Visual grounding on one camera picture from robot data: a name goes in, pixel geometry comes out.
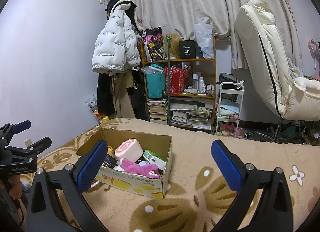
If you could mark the blonde wig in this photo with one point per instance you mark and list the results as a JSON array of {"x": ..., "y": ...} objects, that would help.
[{"x": 175, "y": 45}]

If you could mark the black bag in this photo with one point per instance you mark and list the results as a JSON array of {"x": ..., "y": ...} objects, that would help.
[{"x": 227, "y": 78}]

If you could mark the white puffer jacket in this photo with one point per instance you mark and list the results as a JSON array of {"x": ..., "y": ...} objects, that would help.
[{"x": 112, "y": 47}]

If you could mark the teal shopping bag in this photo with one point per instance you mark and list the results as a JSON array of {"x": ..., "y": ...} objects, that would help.
[{"x": 155, "y": 84}]

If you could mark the pink swirl roll plush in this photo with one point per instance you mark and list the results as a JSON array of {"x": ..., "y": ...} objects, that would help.
[{"x": 127, "y": 148}]

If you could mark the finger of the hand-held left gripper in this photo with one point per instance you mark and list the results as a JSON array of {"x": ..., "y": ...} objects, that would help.
[
  {"x": 21, "y": 126},
  {"x": 41, "y": 145}
]

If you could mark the green packet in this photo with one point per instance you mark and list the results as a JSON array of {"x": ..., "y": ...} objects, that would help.
[{"x": 152, "y": 157}]

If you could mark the green pole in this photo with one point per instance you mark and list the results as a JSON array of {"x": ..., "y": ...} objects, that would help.
[{"x": 169, "y": 84}]

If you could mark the black box with white print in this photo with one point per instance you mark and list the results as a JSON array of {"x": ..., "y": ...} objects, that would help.
[{"x": 187, "y": 49}]

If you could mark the pink fan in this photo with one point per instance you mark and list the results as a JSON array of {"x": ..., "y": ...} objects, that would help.
[{"x": 313, "y": 49}]

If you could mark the red patterned bag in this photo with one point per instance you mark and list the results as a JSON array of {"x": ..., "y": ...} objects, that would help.
[{"x": 178, "y": 82}]

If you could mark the black tissue pack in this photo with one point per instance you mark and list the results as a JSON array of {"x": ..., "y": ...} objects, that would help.
[{"x": 110, "y": 163}]

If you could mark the cream recliner chair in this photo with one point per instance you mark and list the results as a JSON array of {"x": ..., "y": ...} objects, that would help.
[{"x": 260, "y": 47}]

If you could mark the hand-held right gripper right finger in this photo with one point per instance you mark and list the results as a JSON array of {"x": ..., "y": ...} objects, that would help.
[{"x": 226, "y": 164}]

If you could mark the brown floral blanket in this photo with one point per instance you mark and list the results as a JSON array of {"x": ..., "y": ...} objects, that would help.
[{"x": 212, "y": 142}]

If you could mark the colourful printed bag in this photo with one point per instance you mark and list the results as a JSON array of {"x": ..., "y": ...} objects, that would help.
[{"x": 152, "y": 44}]

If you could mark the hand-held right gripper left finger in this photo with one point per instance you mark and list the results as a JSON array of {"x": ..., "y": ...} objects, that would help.
[{"x": 91, "y": 165}]

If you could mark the cardboard box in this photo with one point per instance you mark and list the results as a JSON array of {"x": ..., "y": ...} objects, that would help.
[{"x": 140, "y": 187}]

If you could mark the neat stack of books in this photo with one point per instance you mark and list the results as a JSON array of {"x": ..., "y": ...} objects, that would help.
[{"x": 157, "y": 112}]

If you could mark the clear bag of toys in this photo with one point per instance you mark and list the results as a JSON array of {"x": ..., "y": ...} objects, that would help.
[{"x": 93, "y": 107}]

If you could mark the wooden shelf unit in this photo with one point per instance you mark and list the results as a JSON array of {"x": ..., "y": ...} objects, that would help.
[{"x": 185, "y": 60}]

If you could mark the yellow plush toy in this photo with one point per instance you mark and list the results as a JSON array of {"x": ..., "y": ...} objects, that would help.
[{"x": 110, "y": 149}]

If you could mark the white trolley cart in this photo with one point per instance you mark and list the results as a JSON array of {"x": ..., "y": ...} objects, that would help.
[{"x": 231, "y": 84}]

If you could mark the black knit hat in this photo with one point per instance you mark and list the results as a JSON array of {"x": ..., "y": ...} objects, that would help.
[{"x": 117, "y": 0}]

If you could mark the pink plush bear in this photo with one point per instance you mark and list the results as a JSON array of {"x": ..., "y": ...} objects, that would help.
[{"x": 135, "y": 168}]

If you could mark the folded blue towel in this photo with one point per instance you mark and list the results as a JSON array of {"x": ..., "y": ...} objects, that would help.
[{"x": 227, "y": 107}]

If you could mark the black hanging coat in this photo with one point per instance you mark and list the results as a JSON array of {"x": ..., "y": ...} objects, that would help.
[{"x": 105, "y": 94}]

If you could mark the pink fabric item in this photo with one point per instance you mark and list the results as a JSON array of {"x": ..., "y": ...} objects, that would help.
[{"x": 228, "y": 130}]

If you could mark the white wall socket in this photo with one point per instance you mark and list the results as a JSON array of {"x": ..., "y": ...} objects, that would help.
[{"x": 28, "y": 143}]

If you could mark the group of cosmetic bottles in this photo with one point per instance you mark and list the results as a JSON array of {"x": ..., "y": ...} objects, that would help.
[{"x": 201, "y": 84}]

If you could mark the person's left hand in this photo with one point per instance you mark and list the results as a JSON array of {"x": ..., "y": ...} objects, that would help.
[{"x": 15, "y": 188}]

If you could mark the beige hanging garment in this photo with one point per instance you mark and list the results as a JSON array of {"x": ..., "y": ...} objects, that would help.
[{"x": 123, "y": 97}]

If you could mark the messy pile of books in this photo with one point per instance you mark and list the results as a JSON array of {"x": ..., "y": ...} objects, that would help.
[{"x": 190, "y": 117}]

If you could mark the white plastic bag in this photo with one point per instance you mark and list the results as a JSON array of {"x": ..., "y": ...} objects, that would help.
[{"x": 203, "y": 39}]

